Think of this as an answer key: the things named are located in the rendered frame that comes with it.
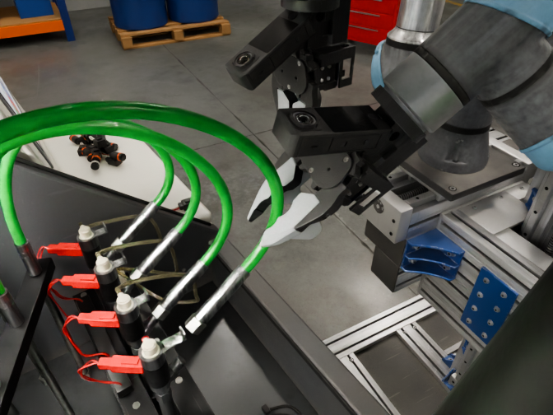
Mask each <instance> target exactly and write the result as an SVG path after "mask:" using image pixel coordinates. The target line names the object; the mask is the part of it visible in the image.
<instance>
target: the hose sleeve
mask: <svg viewBox="0 0 553 415"><path fill-rule="evenodd" d="M249 276H250V274H249V273H248V272H247V271H246V270H245V269H244V268H243V267H242V266H241V265H239V266H238V267H237V268H236V269H235V270H234V271H233V272H232V273H231V275H230V276H228V277H227V279H226V280H225V281H224V282H223V283H222V284H221V285H220V286H219V287H218V288H217V289H216V291H215V292H214V293H213V294H212V295H211V296H210V297H209V298H208V300H206V302H205V303H204V304H203V305H202V306H201V308H200V309H199V310H198V311H197V312H196V313H195V317H196V318H197V320H198V321H200V322H201V323H202V324H206V323H207V322H208V321H209V320H210V319H211V318H212V317H213V316H214V314H215V313H216V312H218V311H219V309H220V308H221V307H222V306H223V305H224V304H225V303H226V302H227V301H228V300H229V298H230V297H231V296H232V295H233V294H234V293H235V292H236V290H237V289H238V288H240V286H241V285H242V284H243V283H244V281H245V280H246V279H247V278H248V277H249Z"/></svg>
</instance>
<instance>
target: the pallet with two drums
mask: <svg viewBox="0 0 553 415"><path fill-rule="evenodd" d="M109 1H110V6H111V10H112V13H113V15H112V16H108V19H109V24H110V28H111V30H112V32H113V33H115V35H116V38H117V40H118V41H121V45H122V47H123V50H128V49H139V48H144V47H150V46H156V45H162V44H173V43H178V42H184V41H190V40H200V39H206V38H211V37H217V36H223V35H230V33H231V30H230V23H229V21H228V20H226V19H223V16H219V12H218V1H217V0H166V4H165V0H109ZM166 6H167V9H166ZM190 23H193V24H190ZM185 24H187V25H185ZM178 25H181V26H178ZM159 27H162V28H159ZM217 27H218V30H219V32H213V33H207V34H201V35H190V36H184V32H187V31H193V30H205V29H211V28H217ZM135 30H137V31H135ZM129 31H131V32H129ZM169 34H171V35H172V38H173V39H167V40H155V41H149V42H143V43H137V44H133V43H132V40H133V39H140V38H146V37H152V36H158V35H169Z"/></svg>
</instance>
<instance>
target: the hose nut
mask: <svg viewBox="0 0 553 415"><path fill-rule="evenodd" d="M206 326H207V325H206V324H202V323H201V322H200V321H198V320H197V318H196V317H195V314H194V313H193V314H192V315H191V316H190V317H189V318H188V319H187V321H186V322H185V327H186V328H187V329H188V330H189V331H190V332H191V333H193V334H196V335H199V334H200V333H201V332H202V331H203V330H204V329H205V327H206Z"/></svg>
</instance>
